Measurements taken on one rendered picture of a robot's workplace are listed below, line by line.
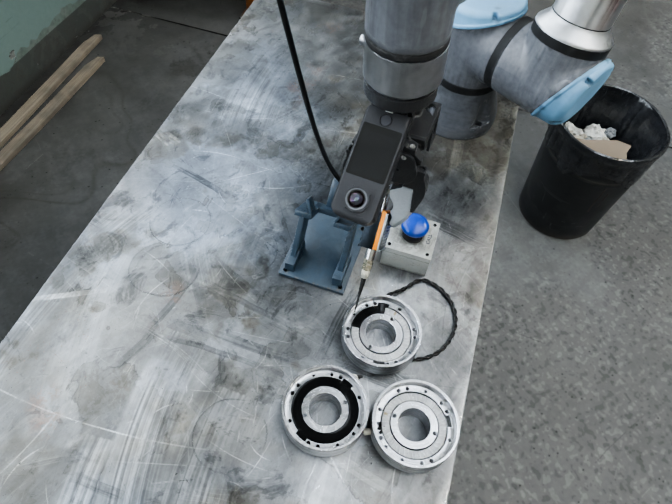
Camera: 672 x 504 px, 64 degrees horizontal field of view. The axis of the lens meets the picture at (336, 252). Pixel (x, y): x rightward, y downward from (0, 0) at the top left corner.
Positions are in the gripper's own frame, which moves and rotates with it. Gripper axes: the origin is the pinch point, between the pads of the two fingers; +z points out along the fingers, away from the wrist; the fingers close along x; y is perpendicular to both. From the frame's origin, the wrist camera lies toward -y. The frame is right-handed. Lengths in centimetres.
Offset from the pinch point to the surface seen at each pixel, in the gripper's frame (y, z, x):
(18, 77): 71, 83, 168
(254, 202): 5.8, 14.2, 22.4
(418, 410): -16.6, 12.5, -12.0
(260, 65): 37, 15, 37
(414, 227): 6.4, 8.1, -3.5
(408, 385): -14.2, 12.0, -9.9
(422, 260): 4.0, 11.7, -5.9
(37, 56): 84, 83, 169
